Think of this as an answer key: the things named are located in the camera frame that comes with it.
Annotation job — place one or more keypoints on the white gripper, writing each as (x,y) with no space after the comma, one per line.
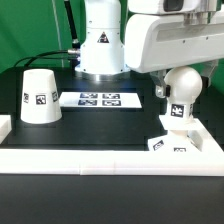
(155,43)

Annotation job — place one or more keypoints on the white lamp shade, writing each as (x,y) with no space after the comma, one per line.
(40,100)

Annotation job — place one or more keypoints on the white U-shaped border frame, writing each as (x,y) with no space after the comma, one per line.
(76,162)

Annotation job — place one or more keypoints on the white lamp base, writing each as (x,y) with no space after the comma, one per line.
(177,137)

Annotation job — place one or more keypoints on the white lamp bulb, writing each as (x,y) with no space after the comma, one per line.
(185,86)

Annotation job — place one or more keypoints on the white marker sheet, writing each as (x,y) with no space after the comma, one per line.
(99,100)

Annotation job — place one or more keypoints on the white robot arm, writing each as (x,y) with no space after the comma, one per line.
(102,55)

